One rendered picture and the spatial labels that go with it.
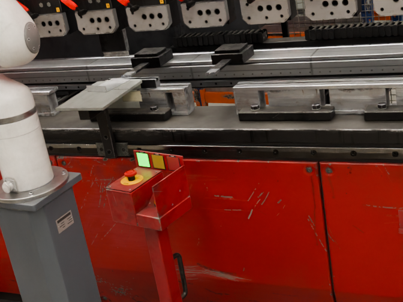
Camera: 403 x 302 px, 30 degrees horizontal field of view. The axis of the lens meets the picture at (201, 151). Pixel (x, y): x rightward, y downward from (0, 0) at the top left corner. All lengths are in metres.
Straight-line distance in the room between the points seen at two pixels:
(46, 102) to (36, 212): 1.05
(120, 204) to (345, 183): 0.69
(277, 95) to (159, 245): 0.60
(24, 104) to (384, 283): 1.26
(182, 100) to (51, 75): 0.75
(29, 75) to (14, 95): 1.38
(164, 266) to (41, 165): 0.74
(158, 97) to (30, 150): 0.84
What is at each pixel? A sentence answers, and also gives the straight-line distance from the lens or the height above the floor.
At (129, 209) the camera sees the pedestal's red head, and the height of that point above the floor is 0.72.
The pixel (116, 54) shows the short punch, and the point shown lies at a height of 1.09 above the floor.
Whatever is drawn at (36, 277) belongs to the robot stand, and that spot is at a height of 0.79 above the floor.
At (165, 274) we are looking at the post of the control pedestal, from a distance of 2.44.
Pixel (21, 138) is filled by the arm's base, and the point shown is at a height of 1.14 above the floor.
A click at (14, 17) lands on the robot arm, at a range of 1.72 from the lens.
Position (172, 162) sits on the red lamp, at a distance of 2.32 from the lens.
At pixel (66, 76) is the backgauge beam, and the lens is 3.05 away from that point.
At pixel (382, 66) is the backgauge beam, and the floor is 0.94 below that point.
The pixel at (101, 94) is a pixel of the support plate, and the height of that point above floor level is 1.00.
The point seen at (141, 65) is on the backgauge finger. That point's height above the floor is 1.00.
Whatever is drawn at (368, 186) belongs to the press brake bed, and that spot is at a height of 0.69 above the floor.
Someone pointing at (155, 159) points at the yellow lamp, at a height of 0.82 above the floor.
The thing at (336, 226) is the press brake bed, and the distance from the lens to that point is 2.38.
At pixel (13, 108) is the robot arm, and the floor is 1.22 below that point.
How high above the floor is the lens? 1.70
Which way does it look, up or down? 22 degrees down
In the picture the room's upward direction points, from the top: 10 degrees counter-clockwise
